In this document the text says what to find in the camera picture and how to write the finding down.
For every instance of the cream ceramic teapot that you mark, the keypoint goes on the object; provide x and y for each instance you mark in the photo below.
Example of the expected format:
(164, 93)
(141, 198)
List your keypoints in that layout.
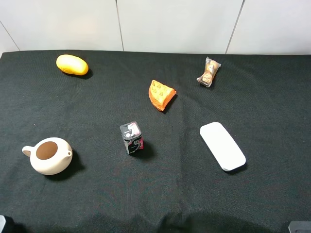
(50, 156)

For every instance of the orange waffle slice toy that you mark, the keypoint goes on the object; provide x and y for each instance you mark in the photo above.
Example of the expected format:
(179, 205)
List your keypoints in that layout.
(160, 95)

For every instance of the black red gum box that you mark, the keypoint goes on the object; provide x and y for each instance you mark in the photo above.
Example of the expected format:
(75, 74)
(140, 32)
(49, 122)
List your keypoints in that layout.
(132, 137)

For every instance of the wrapped cookie packet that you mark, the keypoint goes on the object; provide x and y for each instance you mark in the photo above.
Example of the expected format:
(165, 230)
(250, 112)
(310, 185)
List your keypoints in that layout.
(211, 68)

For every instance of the black tablecloth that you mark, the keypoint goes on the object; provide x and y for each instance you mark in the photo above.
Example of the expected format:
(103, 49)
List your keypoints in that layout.
(174, 184)

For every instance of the white oblong case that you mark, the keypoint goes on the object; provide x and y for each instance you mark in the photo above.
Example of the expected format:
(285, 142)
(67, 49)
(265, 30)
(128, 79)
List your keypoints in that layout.
(223, 147)

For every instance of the yellow mango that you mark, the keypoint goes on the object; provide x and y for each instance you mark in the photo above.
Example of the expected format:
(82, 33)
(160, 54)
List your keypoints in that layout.
(70, 64)

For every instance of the grey device bottom right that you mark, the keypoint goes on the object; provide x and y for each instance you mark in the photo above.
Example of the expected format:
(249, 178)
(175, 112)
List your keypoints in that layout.
(299, 227)

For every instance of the grey device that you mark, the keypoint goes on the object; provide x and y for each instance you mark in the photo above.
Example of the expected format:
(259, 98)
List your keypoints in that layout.
(2, 224)
(299, 227)

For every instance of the grey device bottom left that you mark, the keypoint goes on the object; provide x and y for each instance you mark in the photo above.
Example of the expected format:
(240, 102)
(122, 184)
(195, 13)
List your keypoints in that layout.
(2, 224)

